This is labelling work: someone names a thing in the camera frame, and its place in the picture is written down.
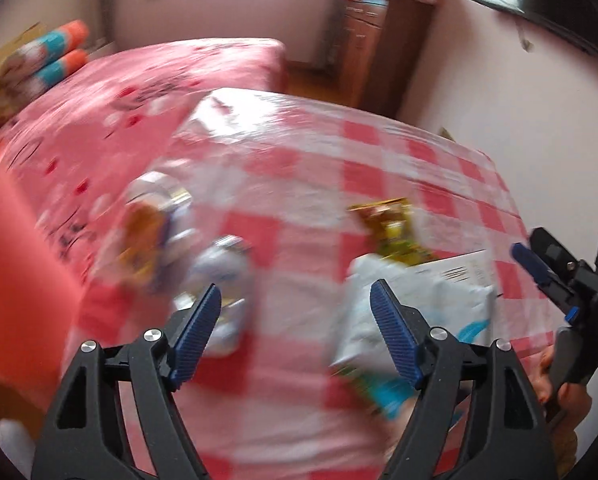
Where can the silver orange snack packet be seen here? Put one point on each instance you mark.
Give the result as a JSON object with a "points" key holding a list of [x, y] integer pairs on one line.
{"points": [[146, 225]]}

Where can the blue cartoon cow packet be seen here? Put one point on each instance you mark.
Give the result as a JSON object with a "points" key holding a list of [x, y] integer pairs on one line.
{"points": [[429, 310]]}

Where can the red white checked tablecloth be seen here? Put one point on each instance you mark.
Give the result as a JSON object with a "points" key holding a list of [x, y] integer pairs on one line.
{"points": [[304, 170]]}

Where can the person's right forearm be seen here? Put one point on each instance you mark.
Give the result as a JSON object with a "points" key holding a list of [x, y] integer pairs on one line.
{"points": [[568, 455]]}

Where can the yellow green snack wrapper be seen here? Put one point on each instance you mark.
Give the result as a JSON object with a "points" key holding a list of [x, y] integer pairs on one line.
{"points": [[394, 232]]}

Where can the white sock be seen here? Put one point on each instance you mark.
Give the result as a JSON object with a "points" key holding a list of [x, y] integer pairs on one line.
{"points": [[14, 445]]}

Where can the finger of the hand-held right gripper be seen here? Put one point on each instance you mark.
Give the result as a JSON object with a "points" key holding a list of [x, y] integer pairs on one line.
{"points": [[551, 247], [529, 262]]}

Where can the bed with pink sheet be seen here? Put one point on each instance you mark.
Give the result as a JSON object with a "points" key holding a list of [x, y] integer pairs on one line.
{"points": [[129, 90]]}

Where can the white blue milk carton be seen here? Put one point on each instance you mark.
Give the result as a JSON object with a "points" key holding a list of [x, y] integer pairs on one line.
{"points": [[471, 267]]}

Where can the small white plastic bottle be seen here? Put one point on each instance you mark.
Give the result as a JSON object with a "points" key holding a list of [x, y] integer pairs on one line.
{"points": [[221, 270]]}

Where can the orange teal roll pillow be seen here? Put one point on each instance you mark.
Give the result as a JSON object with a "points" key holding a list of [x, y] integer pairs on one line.
{"points": [[59, 67], [54, 37]]}

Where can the dark wall shelf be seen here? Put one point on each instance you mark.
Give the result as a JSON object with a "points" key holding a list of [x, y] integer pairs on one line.
{"points": [[554, 0]]}

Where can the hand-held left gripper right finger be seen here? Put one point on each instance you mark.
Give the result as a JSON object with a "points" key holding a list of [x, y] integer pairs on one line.
{"points": [[394, 330]]}

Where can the wooden cabinet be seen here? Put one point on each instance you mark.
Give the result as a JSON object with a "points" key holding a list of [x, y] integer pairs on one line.
{"points": [[379, 55]]}

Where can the person's right hand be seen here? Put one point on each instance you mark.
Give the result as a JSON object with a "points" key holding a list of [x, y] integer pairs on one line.
{"points": [[571, 402]]}

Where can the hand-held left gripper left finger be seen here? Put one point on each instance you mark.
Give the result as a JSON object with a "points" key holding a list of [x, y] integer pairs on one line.
{"points": [[199, 330]]}

